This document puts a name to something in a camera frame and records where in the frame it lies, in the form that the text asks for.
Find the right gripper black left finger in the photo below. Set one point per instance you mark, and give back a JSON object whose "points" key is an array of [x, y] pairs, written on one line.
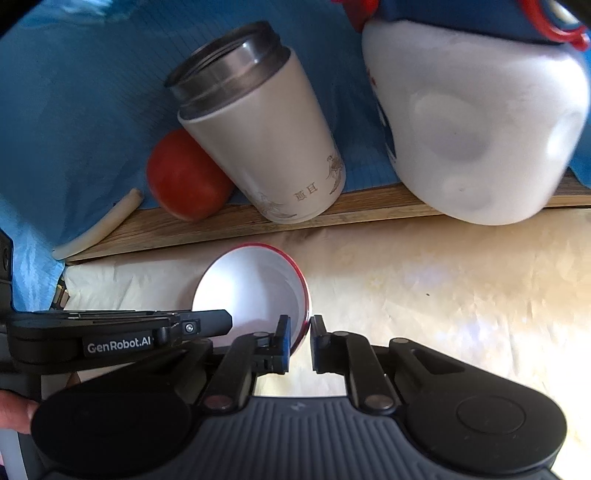
{"points": [[238, 366]]}

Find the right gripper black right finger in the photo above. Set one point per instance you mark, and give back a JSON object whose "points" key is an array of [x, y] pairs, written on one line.
{"points": [[351, 356]]}

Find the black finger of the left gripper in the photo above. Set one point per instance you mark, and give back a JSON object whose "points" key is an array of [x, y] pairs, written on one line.
{"points": [[195, 325]]}

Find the white bowl red rim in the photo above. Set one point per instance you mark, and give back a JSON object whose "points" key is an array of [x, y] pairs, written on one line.
{"points": [[256, 283]]}

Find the person's left hand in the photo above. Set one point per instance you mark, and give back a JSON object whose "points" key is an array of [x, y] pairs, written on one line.
{"points": [[16, 412]]}

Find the red tomato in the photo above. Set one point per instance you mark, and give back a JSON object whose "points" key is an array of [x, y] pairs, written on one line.
{"points": [[184, 180]]}

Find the cream table cloth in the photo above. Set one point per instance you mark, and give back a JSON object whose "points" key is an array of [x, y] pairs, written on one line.
{"points": [[513, 300]]}

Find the white steel thermos jar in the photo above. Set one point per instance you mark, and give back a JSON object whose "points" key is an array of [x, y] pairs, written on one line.
{"points": [[246, 100]]}

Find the blue cloth backdrop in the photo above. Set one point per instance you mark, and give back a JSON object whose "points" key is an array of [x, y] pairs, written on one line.
{"points": [[83, 103]]}

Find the white bottle blue cap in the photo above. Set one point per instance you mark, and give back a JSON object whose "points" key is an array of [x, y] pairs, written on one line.
{"points": [[485, 104]]}

